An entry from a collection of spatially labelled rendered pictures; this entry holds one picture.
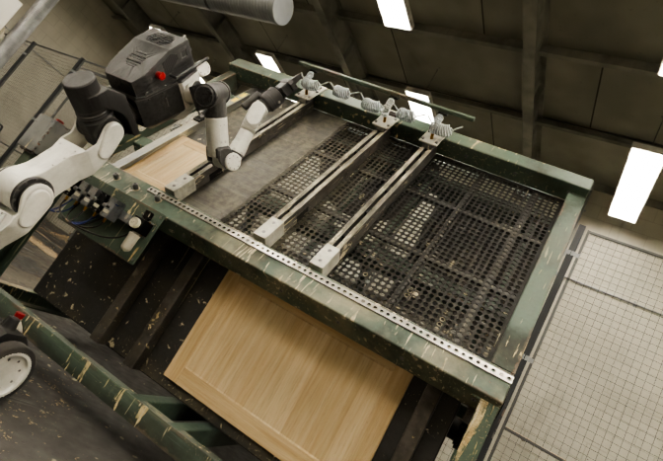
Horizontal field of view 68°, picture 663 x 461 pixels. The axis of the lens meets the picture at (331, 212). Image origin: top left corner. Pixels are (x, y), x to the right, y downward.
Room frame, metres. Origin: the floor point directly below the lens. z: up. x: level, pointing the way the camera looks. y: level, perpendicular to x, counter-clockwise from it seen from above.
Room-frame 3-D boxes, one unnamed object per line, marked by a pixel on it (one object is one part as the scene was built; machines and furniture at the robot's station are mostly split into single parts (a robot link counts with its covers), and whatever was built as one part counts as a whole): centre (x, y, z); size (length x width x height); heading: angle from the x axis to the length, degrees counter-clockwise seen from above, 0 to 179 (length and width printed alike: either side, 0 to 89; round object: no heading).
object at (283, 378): (2.02, -0.16, 0.53); 0.90 x 0.02 x 0.55; 66
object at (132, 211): (2.11, 0.84, 0.69); 0.50 x 0.14 x 0.24; 66
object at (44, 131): (2.22, 1.27, 0.84); 0.12 x 0.12 x 0.18; 66
